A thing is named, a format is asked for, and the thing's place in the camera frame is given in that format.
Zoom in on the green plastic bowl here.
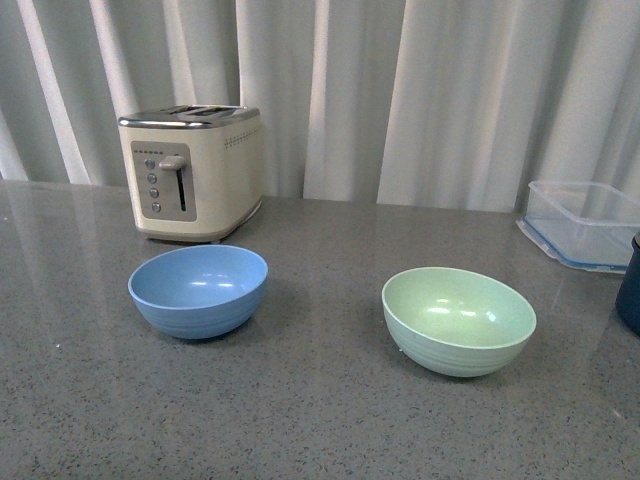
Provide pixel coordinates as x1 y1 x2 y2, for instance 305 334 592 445
381 267 537 378

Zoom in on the blue plastic bowl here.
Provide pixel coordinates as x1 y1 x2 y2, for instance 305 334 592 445
128 245 269 340

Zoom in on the cream two-slot toaster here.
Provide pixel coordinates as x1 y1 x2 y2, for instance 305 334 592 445
118 104 264 243

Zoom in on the white pleated curtain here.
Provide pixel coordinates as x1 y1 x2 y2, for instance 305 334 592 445
1 1 639 211

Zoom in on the clear plastic food container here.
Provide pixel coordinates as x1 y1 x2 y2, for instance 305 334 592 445
517 180 639 273

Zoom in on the dark blue saucepan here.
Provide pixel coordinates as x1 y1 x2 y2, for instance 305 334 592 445
615 233 640 335

